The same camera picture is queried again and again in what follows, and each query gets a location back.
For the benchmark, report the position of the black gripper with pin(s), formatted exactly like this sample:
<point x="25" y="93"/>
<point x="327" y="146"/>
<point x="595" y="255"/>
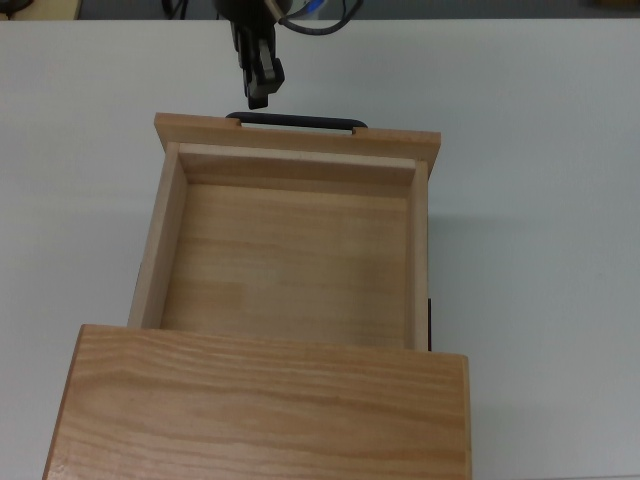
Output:
<point x="245" y="11"/>

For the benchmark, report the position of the wooden drawer cabinet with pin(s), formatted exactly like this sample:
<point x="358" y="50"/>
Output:
<point x="260" y="415"/>

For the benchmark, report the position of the black chair base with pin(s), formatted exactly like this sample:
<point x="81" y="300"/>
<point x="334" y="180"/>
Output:
<point x="175" y="7"/>

